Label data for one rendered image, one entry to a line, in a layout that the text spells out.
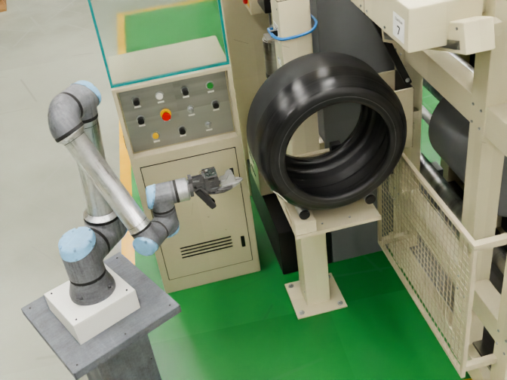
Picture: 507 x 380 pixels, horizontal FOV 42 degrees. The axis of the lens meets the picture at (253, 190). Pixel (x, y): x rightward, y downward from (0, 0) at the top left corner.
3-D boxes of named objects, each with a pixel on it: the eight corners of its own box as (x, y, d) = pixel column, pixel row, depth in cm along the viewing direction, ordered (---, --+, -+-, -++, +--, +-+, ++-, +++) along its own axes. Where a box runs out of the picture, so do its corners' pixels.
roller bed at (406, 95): (365, 133, 313) (364, 75, 296) (394, 126, 315) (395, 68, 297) (381, 154, 297) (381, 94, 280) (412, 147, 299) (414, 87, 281)
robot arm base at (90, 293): (77, 312, 266) (70, 293, 260) (65, 287, 281) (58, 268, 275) (121, 292, 272) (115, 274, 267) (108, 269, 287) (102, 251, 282)
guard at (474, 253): (377, 242, 340) (376, 124, 299) (380, 241, 340) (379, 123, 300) (461, 378, 267) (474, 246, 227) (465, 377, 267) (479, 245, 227)
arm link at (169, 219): (151, 240, 263) (143, 214, 256) (164, 224, 271) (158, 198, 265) (171, 243, 259) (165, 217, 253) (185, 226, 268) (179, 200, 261)
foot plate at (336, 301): (284, 285, 365) (284, 282, 364) (331, 274, 368) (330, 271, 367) (298, 319, 343) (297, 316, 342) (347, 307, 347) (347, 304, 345)
